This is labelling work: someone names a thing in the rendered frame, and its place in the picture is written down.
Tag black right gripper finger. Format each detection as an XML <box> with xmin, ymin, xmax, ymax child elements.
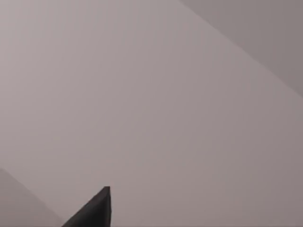
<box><xmin>62</xmin><ymin>186</ymin><xmax>112</xmax><ymax>227</ymax></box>

